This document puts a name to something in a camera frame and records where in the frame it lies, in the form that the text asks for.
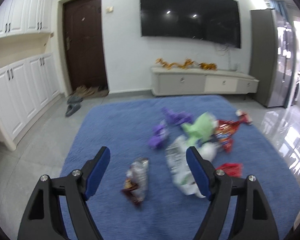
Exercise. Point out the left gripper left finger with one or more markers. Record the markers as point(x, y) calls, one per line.
point(43, 217)

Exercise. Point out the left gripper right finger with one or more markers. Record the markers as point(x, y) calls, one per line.
point(237, 205)

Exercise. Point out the purple wrapper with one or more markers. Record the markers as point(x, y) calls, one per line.
point(160, 135)
point(177, 118)

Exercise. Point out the grey slipper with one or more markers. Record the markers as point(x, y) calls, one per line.
point(72, 108)
point(74, 100)

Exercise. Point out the small red white wrapper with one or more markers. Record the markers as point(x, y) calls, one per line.
point(244, 117)

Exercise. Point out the beige light switch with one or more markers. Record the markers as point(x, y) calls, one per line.
point(109, 9)

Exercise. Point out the dark brown entry door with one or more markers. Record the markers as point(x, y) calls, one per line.
point(83, 41)

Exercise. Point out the white upper wall cabinets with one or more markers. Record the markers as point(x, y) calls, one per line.
point(19, 17)

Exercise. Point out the white printed plastic bag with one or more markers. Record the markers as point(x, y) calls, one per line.
point(181, 174)

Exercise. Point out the beige slippers at door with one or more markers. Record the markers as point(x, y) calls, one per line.
point(91, 92)

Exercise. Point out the black wall television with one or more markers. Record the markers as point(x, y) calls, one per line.
point(215, 21)

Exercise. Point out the silver brown snack wrapper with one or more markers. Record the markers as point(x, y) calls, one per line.
point(136, 182)

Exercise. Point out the golden dragon figurine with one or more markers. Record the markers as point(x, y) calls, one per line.
point(187, 64)

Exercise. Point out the red orange snack bag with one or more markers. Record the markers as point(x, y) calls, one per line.
point(224, 132)

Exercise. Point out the white grey TV cabinet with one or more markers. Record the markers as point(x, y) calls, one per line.
point(176, 81)

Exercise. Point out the grey steel refrigerator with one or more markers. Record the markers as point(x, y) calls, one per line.
point(271, 56)

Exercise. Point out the blue fluffy blanket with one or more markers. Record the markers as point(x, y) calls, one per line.
point(173, 207)

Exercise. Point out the golden tiger figurine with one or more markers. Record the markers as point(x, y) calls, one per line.
point(208, 66)

